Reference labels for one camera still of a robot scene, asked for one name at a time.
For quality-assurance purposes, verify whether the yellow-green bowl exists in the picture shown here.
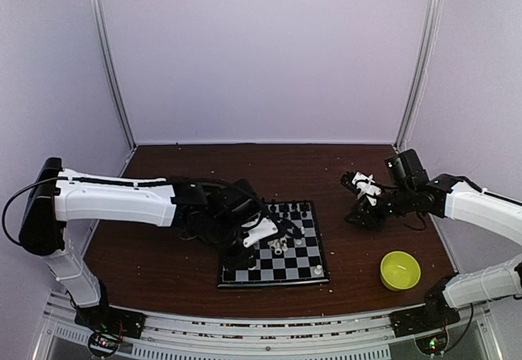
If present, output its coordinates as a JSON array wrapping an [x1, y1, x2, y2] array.
[[379, 251, 422, 291]]

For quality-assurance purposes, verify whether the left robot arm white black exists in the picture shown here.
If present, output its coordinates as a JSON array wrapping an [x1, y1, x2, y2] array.
[[4, 158, 291, 331]]

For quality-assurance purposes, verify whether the aluminium frame post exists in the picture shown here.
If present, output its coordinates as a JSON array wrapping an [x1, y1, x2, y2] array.
[[91, 0, 137, 149], [393, 0, 442, 152]]

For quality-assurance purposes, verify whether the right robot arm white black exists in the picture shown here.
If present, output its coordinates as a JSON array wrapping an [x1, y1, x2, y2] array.
[[340, 149, 521, 329]]

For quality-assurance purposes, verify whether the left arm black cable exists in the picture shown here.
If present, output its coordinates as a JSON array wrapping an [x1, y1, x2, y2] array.
[[1, 176, 307, 251]]

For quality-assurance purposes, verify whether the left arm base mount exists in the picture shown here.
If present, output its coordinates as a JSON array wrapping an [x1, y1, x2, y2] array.
[[74, 307, 146, 358]]

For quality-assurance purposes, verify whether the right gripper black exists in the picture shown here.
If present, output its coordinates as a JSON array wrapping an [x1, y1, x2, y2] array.
[[344, 184, 414, 233]]

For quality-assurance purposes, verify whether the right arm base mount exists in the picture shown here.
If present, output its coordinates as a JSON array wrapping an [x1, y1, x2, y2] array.
[[389, 304, 461, 355]]

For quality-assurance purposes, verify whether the right aluminium frame post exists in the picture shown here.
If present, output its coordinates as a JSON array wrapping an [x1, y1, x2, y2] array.
[[393, 0, 442, 152]]

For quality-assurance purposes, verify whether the cluster white chess piece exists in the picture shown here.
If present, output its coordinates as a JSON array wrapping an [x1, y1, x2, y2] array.
[[268, 237, 288, 256]]

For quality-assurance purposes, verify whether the left aluminium frame post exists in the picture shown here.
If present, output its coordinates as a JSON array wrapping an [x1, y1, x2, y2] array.
[[91, 0, 137, 149]]

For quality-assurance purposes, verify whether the black white chessboard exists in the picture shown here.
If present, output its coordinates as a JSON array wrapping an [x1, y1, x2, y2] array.
[[217, 200, 330, 289]]

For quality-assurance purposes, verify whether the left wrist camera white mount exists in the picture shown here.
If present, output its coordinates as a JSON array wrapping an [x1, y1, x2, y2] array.
[[241, 218, 278, 248]]

